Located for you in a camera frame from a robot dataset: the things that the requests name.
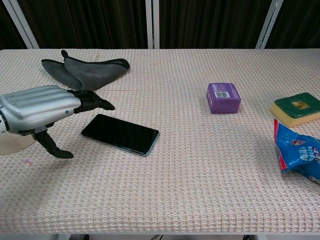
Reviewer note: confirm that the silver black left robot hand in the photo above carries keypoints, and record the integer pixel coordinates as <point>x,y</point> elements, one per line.
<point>37,103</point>

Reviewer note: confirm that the black smartphone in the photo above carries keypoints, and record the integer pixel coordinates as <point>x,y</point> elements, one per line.
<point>120,134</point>

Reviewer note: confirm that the beige round wooden plate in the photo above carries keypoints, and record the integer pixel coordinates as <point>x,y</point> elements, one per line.
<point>12,145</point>

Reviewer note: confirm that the grey folded cloth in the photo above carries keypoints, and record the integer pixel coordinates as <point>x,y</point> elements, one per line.
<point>85,72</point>

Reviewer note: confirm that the beige waffle tablecloth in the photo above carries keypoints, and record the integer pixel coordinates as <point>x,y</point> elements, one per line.
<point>175,175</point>

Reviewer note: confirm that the purple wrapped soap block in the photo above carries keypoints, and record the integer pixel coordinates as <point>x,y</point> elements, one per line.
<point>223,98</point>

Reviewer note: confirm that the dark curtain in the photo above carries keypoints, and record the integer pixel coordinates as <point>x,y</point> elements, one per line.
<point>210,22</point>

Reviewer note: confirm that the green yellow sponge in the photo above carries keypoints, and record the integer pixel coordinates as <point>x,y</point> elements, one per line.
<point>296,108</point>

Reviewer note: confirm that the blue snack bag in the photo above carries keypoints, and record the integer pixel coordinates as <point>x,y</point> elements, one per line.
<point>297,150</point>

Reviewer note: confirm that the white metal frame post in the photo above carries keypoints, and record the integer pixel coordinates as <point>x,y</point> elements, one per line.
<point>152,23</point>
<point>269,23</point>
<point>21,22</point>

